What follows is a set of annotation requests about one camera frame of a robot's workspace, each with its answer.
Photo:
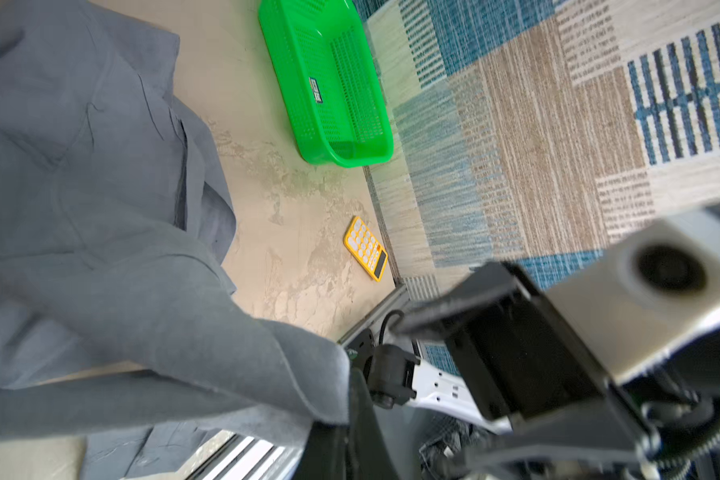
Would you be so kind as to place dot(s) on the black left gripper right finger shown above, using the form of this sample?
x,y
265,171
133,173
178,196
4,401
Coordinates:
x,y
600,431

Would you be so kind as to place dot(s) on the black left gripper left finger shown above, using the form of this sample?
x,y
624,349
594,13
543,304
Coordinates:
x,y
353,451

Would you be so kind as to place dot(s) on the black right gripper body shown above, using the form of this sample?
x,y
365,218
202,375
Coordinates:
x,y
513,350

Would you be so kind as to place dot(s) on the grey long sleeve shirt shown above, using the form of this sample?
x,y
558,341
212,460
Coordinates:
x,y
117,321

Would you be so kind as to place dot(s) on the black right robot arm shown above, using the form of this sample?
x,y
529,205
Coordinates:
x,y
396,377

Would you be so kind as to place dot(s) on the yellow calculator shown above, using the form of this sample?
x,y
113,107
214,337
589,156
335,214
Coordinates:
x,y
366,249

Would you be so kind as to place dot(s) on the green plastic basket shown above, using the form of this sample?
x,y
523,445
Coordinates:
x,y
328,82

